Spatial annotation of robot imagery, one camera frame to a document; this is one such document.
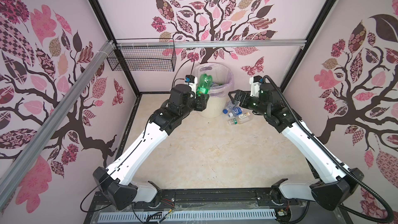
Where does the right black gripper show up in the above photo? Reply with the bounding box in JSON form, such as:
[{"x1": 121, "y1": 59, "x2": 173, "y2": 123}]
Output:
[{"x1": 227, "y1": 91, "x2": 268, "y2": 119}]

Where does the clear bottle bird label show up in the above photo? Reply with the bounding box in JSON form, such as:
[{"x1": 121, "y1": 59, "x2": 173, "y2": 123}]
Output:
[{"x1": 228, "y1": 112, "x2": 253, "y2": 126}]

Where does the green bottle yellow cap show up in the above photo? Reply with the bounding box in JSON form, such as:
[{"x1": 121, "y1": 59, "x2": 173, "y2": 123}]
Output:
[{"x1": 196, "y1": 74, "x2": 213, "y2": 95}]

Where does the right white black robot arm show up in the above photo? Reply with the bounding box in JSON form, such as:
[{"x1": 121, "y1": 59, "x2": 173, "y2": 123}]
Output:
[{"x1": 228, "y1": 83, "x2": 363, "y2": 211}]

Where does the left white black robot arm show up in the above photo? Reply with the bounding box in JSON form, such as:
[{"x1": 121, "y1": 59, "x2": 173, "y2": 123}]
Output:
[{"x1": 93, "y1": 84, "x2": 210, "y2": 210}]

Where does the white ribbed waste bin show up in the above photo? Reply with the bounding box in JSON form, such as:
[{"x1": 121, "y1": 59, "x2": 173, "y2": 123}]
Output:
[{"x1": 199, "y1": 96, "x2": 227, "y2": 118}]

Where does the Pocari bottle near bin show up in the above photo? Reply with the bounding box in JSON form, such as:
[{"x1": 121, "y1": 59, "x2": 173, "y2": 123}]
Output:
[{"x1": 227, "y1": 107, "x2": 243, "y2": 117}]

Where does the pink plastic bin liner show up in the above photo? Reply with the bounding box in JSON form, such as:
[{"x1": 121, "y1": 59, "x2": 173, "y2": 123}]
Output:
[{"x1": 193, "y1": 63, "x2": 234, "y2": 97}]

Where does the crushed clear bottle blue cap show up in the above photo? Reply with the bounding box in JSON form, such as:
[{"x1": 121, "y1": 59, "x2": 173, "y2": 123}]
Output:
[{"x1": 222, "y1": 101, "x2": 238, "y2": 114}]

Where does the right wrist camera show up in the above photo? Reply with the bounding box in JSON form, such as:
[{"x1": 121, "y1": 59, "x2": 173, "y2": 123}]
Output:
[{"x1": 249, "y1": 76, "x2": 263, "y2": 97}]

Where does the black wire mesh basket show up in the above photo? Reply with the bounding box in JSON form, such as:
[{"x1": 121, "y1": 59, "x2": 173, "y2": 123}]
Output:
[{"x1": 107, "y1": 37, "x2": 177, "y2": 72}]

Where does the aluminium horizontal back rail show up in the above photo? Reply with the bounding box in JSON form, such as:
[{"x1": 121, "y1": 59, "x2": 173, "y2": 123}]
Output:
[{"x1": 117, "y1": 39, "x2": 307, "y2": 48}]

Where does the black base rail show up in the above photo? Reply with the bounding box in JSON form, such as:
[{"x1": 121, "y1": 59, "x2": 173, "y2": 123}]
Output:
[{"x1": 102, "y1": 187, "x2": 306, "y2": 211}]

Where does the white slotted cable duct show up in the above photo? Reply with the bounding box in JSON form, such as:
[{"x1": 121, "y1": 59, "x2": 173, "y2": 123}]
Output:
[{"x1": 96, "y1": 209, "x2": 276, "y2": 224}]

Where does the aluminium left side rail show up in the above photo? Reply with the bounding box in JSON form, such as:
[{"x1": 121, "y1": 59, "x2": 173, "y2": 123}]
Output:
[{"x1": 1, "y1": 40, "x2": 115, "y2": 207}]

